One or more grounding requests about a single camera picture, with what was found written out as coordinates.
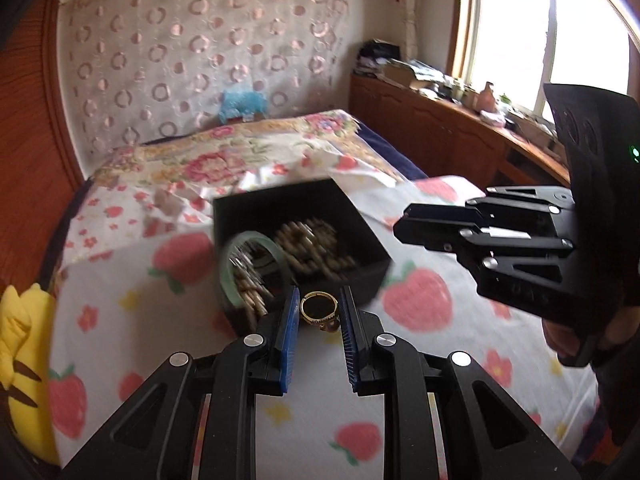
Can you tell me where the yellow plush toy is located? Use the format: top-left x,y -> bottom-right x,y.
0,282 -> 63,463

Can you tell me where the white lace window curtain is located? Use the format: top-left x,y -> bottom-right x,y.
395,0 -> 463,61

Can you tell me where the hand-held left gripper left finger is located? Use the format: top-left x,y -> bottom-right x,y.
60,286 -> 301,480

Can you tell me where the circle pattern sheer curtain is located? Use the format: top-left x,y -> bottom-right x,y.
57,0 -> 351,153

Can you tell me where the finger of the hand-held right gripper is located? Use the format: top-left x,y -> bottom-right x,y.
393,217 -> 577,291
402,186 -> 576,233

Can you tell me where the black jewelry box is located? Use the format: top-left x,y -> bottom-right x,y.
212,177 -> 392,333

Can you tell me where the wooden frame window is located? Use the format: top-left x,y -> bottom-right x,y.
450,0 -> 640,116

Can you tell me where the floral beige quilt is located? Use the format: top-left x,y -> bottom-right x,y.
87,109 -> 401,196

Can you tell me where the pile of papers and boxes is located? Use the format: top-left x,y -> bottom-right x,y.
357,40 -> 566,146

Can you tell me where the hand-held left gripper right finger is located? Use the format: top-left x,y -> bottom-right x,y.
340,286 -> 581,480

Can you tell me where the dark blue bed sheet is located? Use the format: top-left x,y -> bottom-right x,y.
357,125 -> 431,181

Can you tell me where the blue plush toy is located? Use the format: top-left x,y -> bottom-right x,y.
218,87 -> 266,122

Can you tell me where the pink ceramic figurine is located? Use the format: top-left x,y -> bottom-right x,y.
477,82 -> 501,111

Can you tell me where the green jade bangle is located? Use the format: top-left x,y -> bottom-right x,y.
218,230 -> 292,311

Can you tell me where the strawberry print bed sheet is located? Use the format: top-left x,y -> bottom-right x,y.
47,167 -> 608,480

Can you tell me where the wooden headboard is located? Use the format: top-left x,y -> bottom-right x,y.
0,0 -> 88,301

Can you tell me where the silver engraved bangle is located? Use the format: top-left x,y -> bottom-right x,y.
229,242 -> 266,281

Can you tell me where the wooden window cabinet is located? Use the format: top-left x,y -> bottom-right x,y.
348,72 -> 573,196

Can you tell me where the gold ring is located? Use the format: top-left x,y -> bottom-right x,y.
299,291 -> 346,334

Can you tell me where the person's right hand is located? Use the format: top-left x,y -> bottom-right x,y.
541,305 -> 640,361

